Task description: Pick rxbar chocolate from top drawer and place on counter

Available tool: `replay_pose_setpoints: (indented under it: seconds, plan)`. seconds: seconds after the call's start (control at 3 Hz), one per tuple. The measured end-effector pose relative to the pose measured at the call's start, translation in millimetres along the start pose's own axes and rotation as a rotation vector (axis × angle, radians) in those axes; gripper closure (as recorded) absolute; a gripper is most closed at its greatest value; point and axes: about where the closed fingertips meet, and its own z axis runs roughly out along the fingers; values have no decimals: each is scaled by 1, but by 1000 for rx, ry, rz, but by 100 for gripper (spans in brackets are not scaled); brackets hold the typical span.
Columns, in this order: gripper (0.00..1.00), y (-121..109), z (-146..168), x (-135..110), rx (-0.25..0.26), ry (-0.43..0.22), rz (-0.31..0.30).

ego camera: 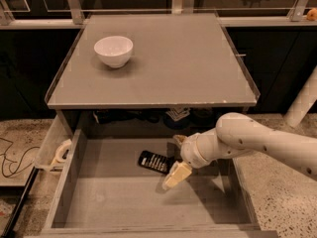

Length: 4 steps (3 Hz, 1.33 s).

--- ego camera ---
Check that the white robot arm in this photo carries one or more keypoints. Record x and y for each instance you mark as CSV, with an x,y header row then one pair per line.
x,y
234,135

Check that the patterned packet inside cabinet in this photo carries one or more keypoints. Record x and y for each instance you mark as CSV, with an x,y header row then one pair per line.
x,y
177,114

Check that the metal railing frame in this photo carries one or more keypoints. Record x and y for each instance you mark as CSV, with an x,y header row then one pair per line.
x,y
53,14

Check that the white tape roll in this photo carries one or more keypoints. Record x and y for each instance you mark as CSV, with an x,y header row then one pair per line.
x,y
61,152

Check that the dark round container inside cabinet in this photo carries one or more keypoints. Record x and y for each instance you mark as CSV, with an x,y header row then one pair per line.
x,y
203,116

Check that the clear plastic side bin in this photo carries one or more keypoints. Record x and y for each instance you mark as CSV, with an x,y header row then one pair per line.
x,y
54,137

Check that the grey counter cabinet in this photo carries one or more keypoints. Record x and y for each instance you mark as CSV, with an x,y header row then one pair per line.
x,y
185,60

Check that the black rxbar chocolate bar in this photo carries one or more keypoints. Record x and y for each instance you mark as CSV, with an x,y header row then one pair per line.
x,y
155,162

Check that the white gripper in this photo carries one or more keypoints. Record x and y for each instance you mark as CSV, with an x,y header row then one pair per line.
x,y
188,151

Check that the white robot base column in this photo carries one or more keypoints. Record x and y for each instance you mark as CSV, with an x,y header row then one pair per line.
x,y
305,99

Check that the white ceramic bowl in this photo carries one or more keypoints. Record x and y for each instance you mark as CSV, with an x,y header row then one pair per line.
x,y
114,51

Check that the grey open top drawer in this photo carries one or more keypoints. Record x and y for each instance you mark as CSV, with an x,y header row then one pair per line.
x,y
104,193

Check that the orange round object on ledge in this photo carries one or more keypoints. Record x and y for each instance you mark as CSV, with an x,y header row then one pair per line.
x,y
312,14

